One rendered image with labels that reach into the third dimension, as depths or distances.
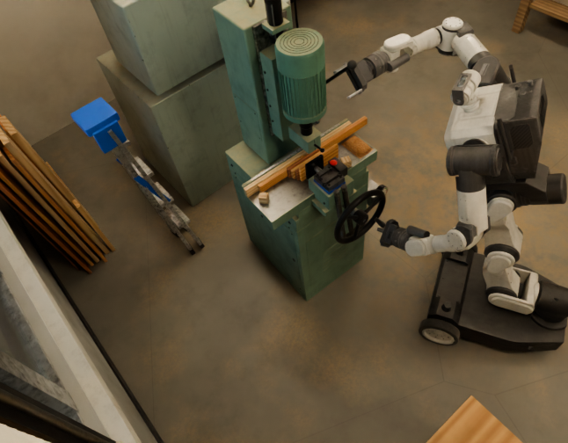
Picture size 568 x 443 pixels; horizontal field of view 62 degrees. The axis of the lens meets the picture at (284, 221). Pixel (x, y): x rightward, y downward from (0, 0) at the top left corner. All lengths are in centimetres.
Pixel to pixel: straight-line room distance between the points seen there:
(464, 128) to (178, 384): 190
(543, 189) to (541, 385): 117
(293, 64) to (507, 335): 168
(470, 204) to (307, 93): 69
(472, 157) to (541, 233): 168
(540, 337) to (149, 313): 209
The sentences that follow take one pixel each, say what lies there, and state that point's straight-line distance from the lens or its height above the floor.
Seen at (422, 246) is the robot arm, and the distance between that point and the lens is 187.
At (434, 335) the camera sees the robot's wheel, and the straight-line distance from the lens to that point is 265.
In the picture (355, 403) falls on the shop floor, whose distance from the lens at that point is 256.
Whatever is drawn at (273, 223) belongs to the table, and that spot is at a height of 88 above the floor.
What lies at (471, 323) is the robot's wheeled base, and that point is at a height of 17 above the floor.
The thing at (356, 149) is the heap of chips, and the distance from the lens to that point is 216.
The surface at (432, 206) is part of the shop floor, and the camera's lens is 316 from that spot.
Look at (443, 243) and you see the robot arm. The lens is 182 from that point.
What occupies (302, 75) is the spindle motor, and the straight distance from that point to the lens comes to 173.
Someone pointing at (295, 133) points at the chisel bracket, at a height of 107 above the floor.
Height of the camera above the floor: 248
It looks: 54 degrees down
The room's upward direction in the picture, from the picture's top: 10 degrees counter-clockwise
